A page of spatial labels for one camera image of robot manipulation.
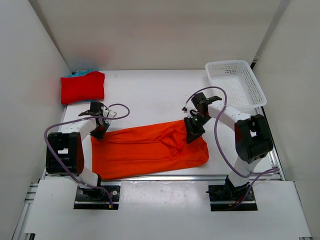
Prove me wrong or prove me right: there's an orange t shirt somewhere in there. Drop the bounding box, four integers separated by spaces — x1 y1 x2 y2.
91 120 209 181

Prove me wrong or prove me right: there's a red t shirt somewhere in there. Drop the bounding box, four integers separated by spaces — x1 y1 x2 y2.
60 71 105 105

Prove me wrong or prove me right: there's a teal t shirt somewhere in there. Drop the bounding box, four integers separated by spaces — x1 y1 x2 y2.
65 70 92 78

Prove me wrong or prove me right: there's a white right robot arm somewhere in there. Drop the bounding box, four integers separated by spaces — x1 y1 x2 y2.
182 92 274 196

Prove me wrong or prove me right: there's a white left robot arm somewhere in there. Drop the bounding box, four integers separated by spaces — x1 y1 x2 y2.
45 101 117 192

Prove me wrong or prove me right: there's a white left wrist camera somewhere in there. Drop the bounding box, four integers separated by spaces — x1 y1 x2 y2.
103 107 117 122

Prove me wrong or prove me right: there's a white wire rack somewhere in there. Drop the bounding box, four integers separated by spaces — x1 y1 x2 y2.
205 60 267 112

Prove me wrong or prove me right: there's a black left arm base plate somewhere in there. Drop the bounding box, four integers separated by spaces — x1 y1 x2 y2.
73 181 121 210

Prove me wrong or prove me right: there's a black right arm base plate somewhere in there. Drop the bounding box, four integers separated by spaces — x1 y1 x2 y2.
206 182 258 212

